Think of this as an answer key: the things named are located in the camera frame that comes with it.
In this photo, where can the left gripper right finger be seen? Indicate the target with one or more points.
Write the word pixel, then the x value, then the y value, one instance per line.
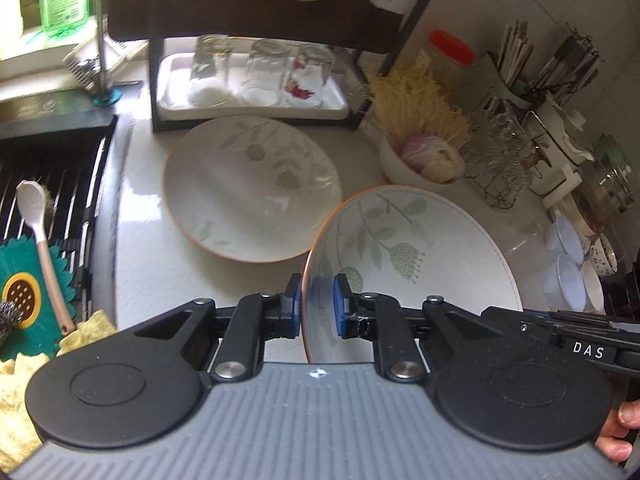
pixel 390 328

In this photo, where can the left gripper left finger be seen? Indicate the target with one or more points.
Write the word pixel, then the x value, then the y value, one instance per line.
pixel 245 329

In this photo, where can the light blue bowl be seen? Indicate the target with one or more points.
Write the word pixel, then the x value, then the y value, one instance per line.
pixel 561 236
pixel 564 287

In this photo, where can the leaf pattern plate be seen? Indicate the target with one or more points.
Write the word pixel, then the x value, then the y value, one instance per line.
pixel 406 243
pixel 250 189

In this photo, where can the plain white bowl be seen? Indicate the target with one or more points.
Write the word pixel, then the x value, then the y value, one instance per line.
pixel 593 287

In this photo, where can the right hand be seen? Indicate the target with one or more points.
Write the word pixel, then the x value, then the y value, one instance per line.
pixel 611 441

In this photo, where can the speckled patterned bowl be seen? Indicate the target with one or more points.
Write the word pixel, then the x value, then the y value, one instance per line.
pixel 603 257

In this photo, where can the leaf pattern plate flat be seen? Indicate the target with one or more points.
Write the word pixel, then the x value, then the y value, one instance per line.
pixel 250 189

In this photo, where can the white bowl with noodles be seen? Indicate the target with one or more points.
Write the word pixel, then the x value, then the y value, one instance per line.
pixel 396 171

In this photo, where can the glass kettle with tea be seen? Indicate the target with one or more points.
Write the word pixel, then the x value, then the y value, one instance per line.
pixel 608 181

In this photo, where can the purple onion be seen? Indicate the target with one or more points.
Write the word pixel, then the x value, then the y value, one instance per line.
pixel 432 158

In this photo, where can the dry yellow noodle bundle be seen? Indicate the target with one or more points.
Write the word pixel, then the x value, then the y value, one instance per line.
pixel 409 101

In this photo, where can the white drying tray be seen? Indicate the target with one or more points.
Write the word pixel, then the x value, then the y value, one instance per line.
pixel 173 91

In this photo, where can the clear glass middle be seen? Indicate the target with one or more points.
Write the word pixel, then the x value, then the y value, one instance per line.
pixel 264 75

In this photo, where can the clear glass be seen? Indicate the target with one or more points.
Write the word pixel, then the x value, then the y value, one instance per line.
pixel 264 75
pixel 210 71

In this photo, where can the sunflower green mat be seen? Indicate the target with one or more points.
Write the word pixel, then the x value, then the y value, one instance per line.
pixel 22 283

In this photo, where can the clear glass left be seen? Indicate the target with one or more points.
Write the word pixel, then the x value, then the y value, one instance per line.
pixel 210 71

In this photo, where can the black sink drain rack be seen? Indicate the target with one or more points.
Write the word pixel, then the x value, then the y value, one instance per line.
pixel 69 165

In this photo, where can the clear glass red print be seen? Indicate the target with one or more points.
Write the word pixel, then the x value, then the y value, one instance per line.
pixel 308 75

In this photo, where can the red lid plastic jar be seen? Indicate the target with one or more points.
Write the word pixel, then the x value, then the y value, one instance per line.
pixel 450 59

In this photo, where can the yellow dish cloth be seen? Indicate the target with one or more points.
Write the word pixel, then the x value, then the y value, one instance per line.
pixel 19 439

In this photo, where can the utensil holder with chopsticks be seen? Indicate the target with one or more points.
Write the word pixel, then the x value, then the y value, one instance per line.
pixel 517 74

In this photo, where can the chrome faucet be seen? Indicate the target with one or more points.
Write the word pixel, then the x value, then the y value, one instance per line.
pixel 92 73

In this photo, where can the wire glass rack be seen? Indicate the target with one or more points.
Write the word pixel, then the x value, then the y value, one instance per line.
pixel 499 156

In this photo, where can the white pot with handle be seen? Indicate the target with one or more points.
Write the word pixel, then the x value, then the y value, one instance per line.
pixel 561 136

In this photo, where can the dark shelf frame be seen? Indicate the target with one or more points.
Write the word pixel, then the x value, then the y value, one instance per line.
pixel 357 25

